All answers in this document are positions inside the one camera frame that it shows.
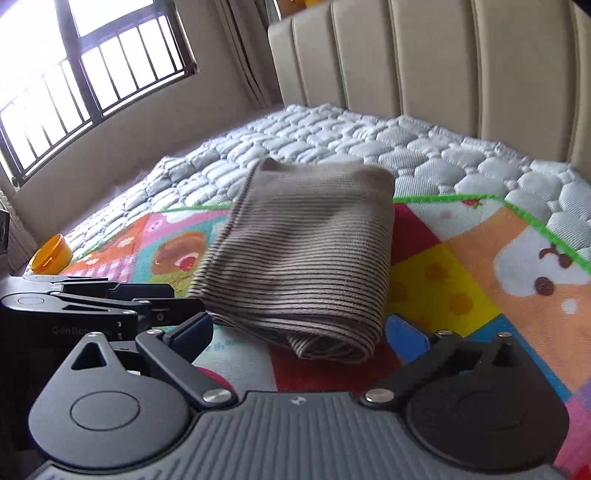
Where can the colourful printed play mat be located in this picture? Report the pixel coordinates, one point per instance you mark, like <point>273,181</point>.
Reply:
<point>461,277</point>

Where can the barred window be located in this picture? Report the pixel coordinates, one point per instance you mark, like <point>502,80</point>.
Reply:
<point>83,69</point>

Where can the brown striped garment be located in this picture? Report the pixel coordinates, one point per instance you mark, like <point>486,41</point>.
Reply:
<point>304,249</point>

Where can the orange plastic bowl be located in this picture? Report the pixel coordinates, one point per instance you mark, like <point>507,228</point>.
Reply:
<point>53,256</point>

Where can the beige curtain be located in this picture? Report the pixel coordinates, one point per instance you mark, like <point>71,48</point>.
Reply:
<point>249,50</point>

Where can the grey quilted mattress pad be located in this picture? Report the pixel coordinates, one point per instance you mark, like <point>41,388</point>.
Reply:
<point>323,138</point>

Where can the beige padded headboard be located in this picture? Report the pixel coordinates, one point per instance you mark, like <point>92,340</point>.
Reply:
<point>438,64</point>

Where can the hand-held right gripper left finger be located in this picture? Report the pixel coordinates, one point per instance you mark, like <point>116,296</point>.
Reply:
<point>191,334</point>

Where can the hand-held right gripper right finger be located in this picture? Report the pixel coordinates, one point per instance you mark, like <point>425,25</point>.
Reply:
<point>408,339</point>

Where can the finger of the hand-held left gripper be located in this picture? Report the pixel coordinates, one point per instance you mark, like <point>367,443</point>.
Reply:
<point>138,291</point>
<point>175,311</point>

